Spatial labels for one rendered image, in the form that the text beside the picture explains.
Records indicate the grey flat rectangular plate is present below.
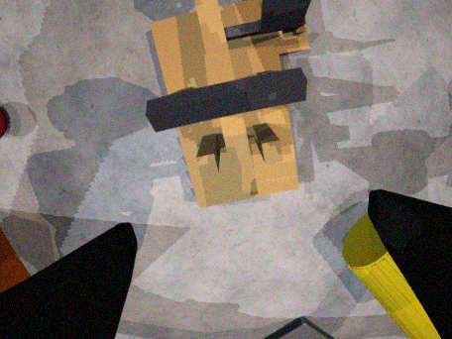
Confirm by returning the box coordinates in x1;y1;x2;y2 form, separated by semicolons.
267;316;333;339

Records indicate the dark red ball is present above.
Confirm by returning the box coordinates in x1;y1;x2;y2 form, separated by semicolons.
0;109;8;138

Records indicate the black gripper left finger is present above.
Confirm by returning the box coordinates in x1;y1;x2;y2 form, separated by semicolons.
0;222;138;339

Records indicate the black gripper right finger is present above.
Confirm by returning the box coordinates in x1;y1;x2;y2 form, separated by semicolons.
368;189;452;339

